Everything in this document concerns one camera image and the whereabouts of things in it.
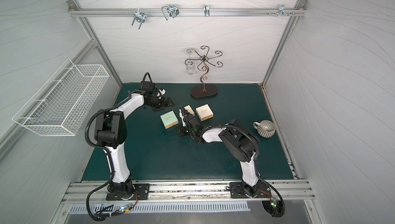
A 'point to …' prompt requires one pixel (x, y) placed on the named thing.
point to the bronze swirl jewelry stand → (202, 90)
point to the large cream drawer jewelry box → (204, 112)
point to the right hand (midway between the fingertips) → (177, 126)
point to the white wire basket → (61, 105)
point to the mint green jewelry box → (169, 119)
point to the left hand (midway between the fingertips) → (170, 106)
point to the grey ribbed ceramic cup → (266, 128)
